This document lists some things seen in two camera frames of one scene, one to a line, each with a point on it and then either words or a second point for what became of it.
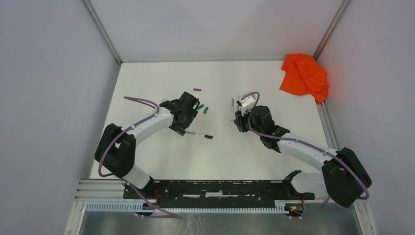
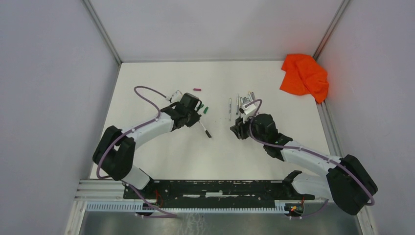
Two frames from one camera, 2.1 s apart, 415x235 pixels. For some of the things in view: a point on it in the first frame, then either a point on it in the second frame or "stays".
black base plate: [216, 193] stays
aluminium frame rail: [88, 190] stays
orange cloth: [304, 76] stays
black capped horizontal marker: [208, 136] to [206, 130]
